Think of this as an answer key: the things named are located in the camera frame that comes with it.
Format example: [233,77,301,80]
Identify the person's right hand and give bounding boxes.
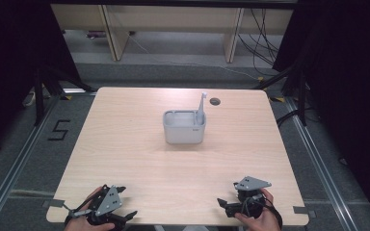
[234,187,282,231]

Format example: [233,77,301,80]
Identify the dark curtain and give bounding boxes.
[272,0,370,222]
[0,0,81,162]

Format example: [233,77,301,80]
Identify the grey toothbrush holder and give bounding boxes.
[162,109,207,145]

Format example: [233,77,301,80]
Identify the black metal stand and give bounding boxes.
[33,65,94,127]
[253,62,308,127]

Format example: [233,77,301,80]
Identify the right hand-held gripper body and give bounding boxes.
[225,175,273,219]

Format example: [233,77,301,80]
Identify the person's left hand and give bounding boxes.
[64,186,117,231]

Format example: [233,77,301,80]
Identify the metal floor rail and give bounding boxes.
[0,94,62,230]
[283,95,355,231]

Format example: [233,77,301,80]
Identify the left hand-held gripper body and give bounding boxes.
[66,185,125,231]

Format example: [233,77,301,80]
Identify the grey tape piece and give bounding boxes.
[292,206,317,219]
[41,198,66,209]

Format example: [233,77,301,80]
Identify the black hanging cables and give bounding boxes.
[237,8,280,77]

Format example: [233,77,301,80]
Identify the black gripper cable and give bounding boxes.
[263,196,284,231]

